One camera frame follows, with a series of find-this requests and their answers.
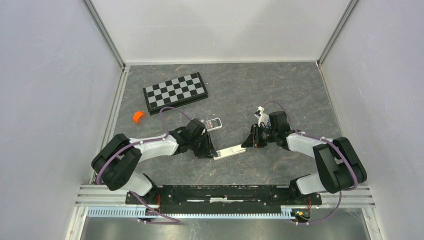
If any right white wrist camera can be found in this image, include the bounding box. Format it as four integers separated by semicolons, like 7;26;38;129
254;106;271;129

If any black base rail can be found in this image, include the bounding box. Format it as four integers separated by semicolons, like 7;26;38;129
141;184;322;214

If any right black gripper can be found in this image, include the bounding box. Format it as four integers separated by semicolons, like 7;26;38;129
241;123;278;148

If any black white chessboard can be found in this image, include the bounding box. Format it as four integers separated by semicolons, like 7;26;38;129
143;72;209;115

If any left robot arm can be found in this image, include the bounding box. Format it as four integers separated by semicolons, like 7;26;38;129
91;118;218;204

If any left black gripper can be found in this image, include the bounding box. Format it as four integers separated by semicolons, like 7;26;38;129
189;131;218;159

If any slim white remote control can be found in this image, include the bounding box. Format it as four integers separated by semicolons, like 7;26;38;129
213;144;246;161

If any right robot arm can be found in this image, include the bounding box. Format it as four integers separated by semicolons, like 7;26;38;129
241;110;367;204

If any white toothed cable duct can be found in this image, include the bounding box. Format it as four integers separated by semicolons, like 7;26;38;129
87;205;310;220

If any white remote with buttons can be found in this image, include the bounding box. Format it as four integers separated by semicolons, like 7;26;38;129
204;117;223;132

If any orange plastic cup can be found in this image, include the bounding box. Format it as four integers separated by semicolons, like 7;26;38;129
132;111;147;124

